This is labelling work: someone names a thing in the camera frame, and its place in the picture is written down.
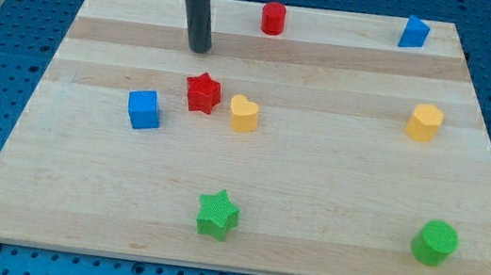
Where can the yellow heart block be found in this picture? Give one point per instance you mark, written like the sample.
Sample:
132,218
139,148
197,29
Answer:
244,114

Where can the red star block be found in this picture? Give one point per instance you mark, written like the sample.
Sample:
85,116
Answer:
204,93

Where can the light wooden board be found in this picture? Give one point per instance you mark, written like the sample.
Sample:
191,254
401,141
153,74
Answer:
329,183

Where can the green star block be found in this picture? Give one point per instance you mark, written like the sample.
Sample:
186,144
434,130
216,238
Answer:
217,215

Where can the blue cube block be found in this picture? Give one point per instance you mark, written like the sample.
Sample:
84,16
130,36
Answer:
143,109

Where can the red cylinder block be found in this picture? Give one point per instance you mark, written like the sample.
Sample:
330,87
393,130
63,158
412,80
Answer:
273,18

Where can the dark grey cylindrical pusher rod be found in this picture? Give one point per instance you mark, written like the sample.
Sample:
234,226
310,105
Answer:
199,25

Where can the yellow hexagon block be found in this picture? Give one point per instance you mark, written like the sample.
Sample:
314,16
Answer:
425,121

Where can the blue triangular prism block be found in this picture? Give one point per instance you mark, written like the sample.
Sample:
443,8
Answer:
415,33

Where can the green cylinder block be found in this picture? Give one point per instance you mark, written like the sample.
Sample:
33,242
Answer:
434,243

